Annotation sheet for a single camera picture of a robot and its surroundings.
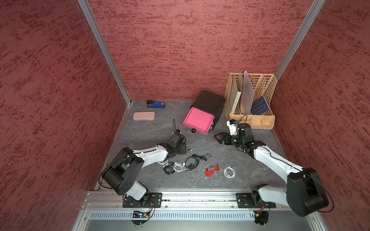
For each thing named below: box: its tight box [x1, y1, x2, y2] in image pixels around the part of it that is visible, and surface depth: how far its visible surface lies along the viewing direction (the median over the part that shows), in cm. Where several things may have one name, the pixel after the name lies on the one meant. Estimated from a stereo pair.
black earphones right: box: [184, 153, 212, 171], surface depth 90 cm
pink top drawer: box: [183, 106, 215, 135], surface depth 95 cm
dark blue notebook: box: [250, 95, 270, 116], surface depth 105 cm
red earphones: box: [204, 163, 221, 178], surface depth 85 cm
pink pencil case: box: [132, 111, 156, 121], surface depth 110 cm
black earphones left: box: [162, 161, 175, 175], surface depth 86 cm
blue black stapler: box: [146, 99, 166, 109], surface depth 119 cm
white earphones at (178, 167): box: [172, 161, 186, 173], surface depth 87 cm
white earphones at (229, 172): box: [219, 166, 236, 179], surface depth 85 cm
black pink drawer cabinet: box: [183, 90, 226, 136], surface depth 96 cm
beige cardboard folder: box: [229, 73, 242, 115], surface depth 99 cm
